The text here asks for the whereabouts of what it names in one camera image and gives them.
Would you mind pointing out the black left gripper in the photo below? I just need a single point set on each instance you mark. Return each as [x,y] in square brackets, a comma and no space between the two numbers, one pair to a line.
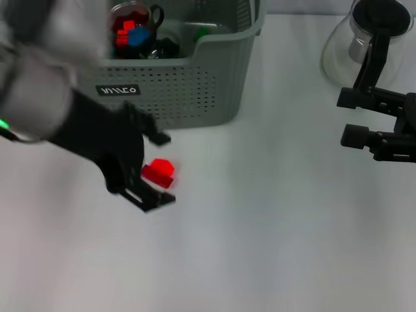
[104,136]

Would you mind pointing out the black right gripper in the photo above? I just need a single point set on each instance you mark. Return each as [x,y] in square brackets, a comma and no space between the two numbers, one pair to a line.
[409,113]

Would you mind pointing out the dark red long brick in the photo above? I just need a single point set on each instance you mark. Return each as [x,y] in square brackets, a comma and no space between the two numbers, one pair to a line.
[152,177]

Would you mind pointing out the glass teacup with black base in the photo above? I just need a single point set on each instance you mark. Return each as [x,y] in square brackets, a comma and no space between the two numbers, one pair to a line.
[167,48]
[146,14]

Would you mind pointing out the small red building brick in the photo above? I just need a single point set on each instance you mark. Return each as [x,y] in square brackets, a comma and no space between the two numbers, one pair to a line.
[128,25]
[122,39]

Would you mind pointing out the blue square building brick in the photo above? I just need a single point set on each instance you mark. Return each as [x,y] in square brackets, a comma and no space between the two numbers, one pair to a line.
[138,36]

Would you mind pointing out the green building brick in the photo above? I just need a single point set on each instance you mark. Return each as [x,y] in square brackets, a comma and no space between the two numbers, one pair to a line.
[201,35]

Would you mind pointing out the grey perforated storage bin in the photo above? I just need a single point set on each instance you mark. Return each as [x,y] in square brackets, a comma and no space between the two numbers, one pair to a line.
[195,91]

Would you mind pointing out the left wrist camera housing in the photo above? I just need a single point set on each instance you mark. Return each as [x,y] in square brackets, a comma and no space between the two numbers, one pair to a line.
[74,29]

